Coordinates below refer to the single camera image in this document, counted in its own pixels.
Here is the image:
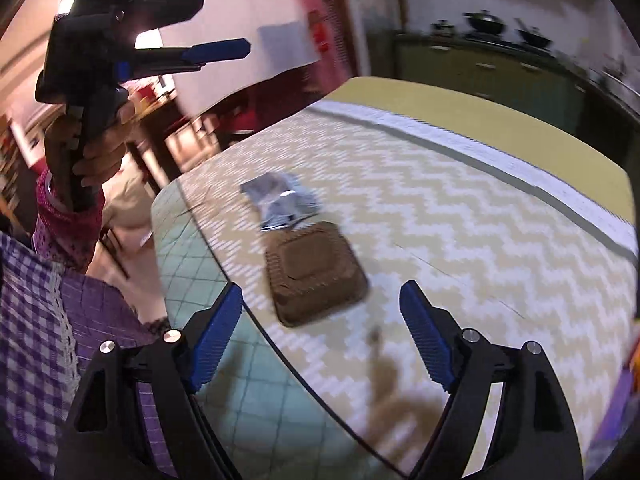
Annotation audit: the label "pink patterned sleeve forearm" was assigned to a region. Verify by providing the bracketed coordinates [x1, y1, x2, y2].
[32, 170, 105, 274]

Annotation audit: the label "green kitchen cabinets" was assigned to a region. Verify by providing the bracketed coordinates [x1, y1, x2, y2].
[393, 34, 639, 165]

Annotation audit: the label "left hand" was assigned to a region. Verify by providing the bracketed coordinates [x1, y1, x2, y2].
[44, 101, 136, 197]

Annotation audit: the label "white hanging cloth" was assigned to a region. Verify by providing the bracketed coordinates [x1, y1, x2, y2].
[160, 0, 318, 116]

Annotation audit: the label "dark wooden chair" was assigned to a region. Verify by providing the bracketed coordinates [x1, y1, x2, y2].
[202, 67, 322, 151]

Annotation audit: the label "purple checkered apron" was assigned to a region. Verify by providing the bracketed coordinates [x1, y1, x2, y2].
[1, 228, 169, 479]

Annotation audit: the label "silver foil wrapper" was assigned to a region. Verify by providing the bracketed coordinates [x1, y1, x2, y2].
[240, 171, 321, 232]

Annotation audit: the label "yellow patterned tablecloth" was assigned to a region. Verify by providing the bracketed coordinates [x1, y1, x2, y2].
[179, 78, 637, 474]

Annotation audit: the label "brown plastic tray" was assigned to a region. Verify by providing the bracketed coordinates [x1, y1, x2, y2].
[265, 221, 369, 327]

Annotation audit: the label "black wok with lid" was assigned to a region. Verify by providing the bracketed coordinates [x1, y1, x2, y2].
[463, 10, 506, 37]

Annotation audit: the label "black frying pan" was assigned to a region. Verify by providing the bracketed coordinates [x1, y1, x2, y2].
[515, 18, 552, 49]

